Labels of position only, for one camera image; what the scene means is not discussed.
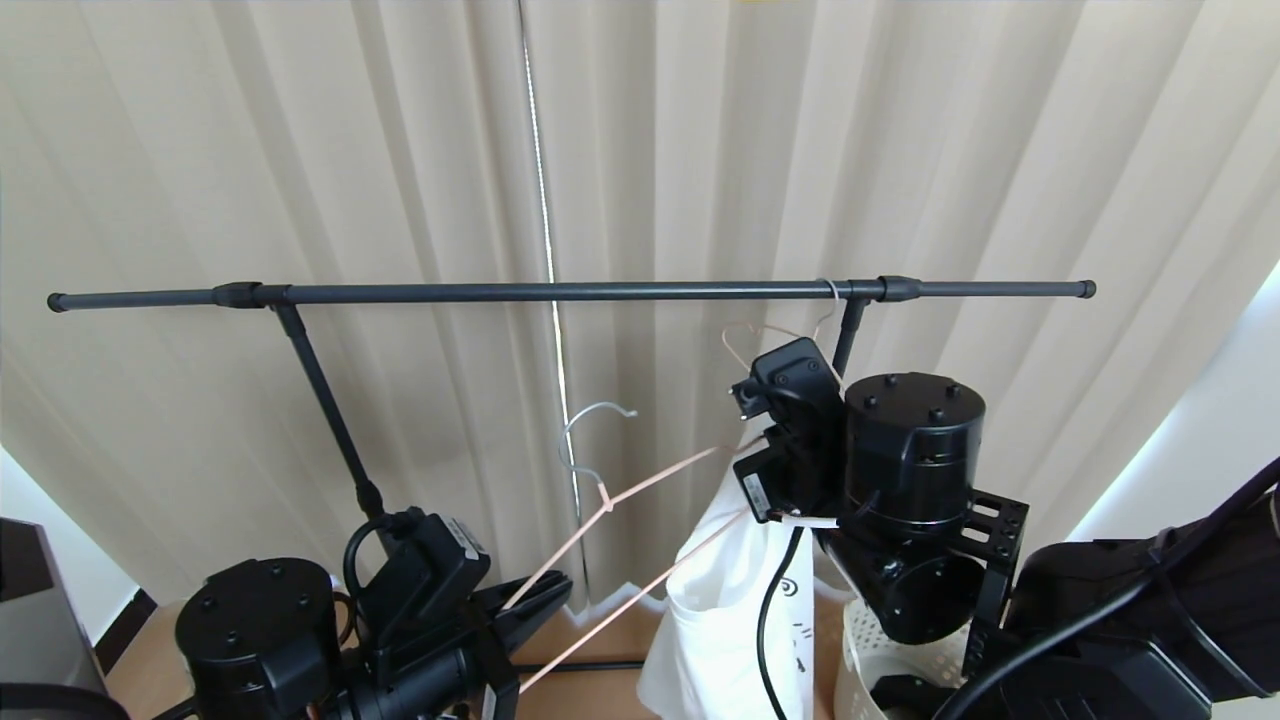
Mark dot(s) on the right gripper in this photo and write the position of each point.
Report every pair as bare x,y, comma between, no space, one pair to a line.
800,480

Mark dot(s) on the white printed T-shirt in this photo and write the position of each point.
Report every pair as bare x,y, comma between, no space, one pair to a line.
720,620

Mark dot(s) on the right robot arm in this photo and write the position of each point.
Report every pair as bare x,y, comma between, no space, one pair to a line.
910,470

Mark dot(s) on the pink clothes hanger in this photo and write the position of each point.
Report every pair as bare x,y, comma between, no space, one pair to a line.
605,500
833,295

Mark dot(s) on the black clothes rack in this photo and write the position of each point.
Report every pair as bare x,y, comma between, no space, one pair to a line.
500,292

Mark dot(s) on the white laundry basket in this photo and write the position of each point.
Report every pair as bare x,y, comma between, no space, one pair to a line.
870,650

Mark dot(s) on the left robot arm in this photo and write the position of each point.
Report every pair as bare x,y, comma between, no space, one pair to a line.
250,630

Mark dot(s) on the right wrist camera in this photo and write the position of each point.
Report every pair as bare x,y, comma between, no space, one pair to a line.
795,380

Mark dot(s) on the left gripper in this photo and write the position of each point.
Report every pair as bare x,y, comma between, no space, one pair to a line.
430,685

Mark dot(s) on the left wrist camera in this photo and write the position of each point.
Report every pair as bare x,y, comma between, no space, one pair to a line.
420,570

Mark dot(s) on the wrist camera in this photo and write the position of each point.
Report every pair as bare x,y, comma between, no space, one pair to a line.
420,570
795,380

